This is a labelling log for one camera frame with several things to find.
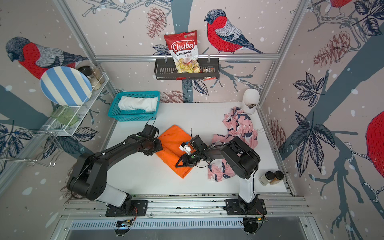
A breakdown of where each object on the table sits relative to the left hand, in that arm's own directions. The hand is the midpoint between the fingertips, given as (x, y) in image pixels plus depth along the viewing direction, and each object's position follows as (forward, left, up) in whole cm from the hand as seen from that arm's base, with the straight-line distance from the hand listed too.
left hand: (162, 145), depth 91 cm
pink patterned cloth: (+15, -50, +2) cm, 52 cm away
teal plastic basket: (+29, +37, -5) cm, 47 cm away
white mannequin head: (+36, -63, +3) cm, 73 cm away
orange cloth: (+6, -4, -4) cm, 8 cm away
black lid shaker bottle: (-21, -56, +4) cm, 60 cm away
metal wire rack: (-14, +47, +23) cm, 55 cm away
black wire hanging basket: (+39, -2, +28) cm, 48 cm away
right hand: (-12, -11, -3) cm, 17 cm away
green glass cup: (0, +41, +29) cm, 50 cm away
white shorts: (+36, +28, +1) cm, 46 cm away
